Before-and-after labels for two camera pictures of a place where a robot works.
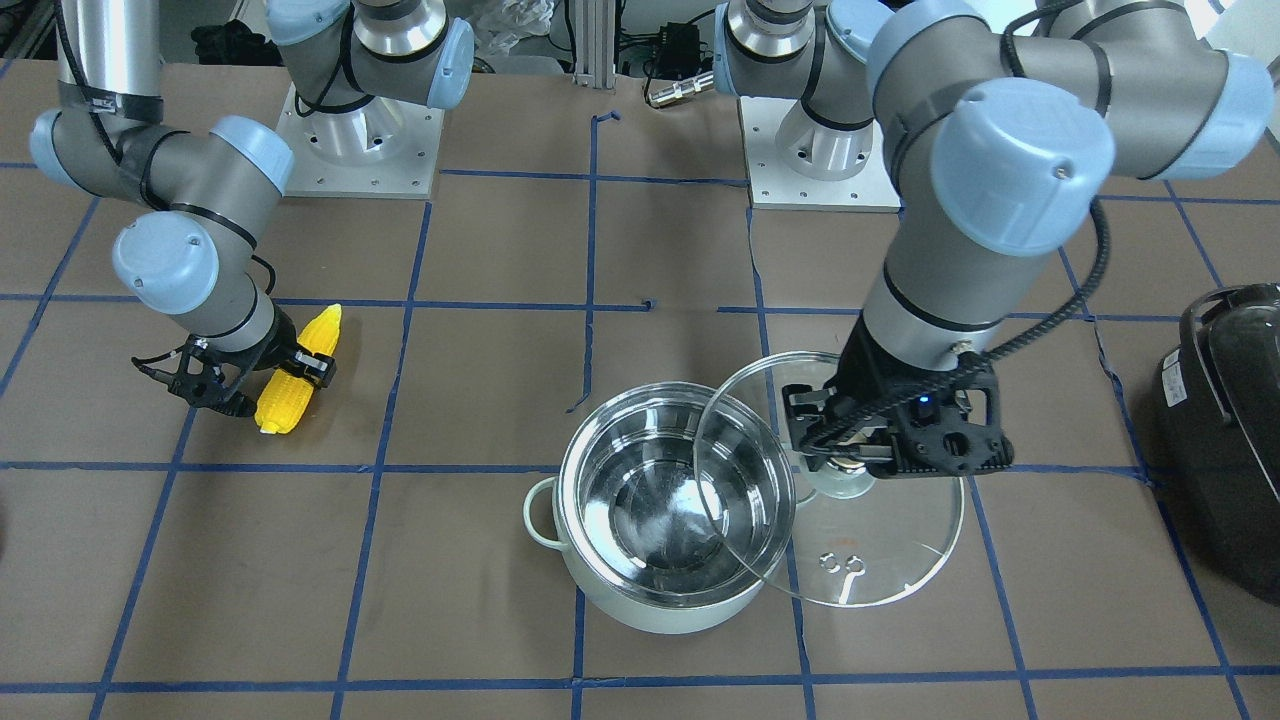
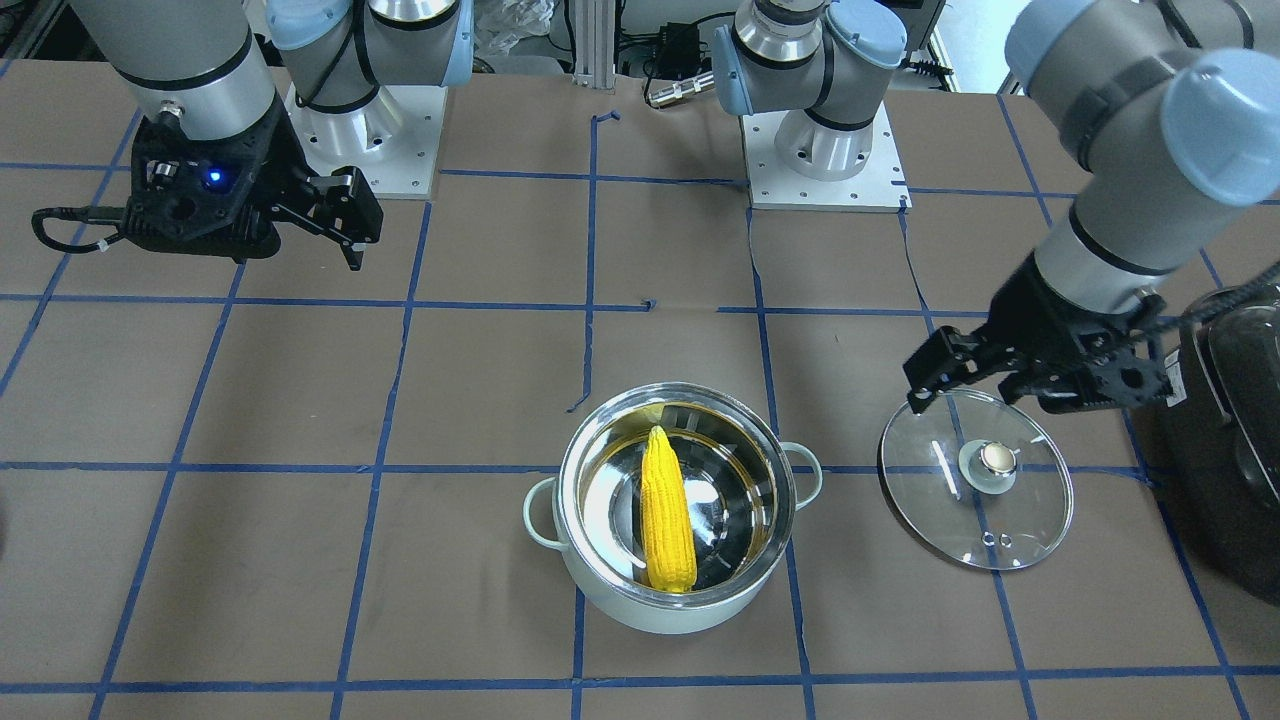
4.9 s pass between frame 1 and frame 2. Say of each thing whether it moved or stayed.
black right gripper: moved
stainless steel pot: stayed
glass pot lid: moved
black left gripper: moved
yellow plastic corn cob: moved
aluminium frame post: stayed
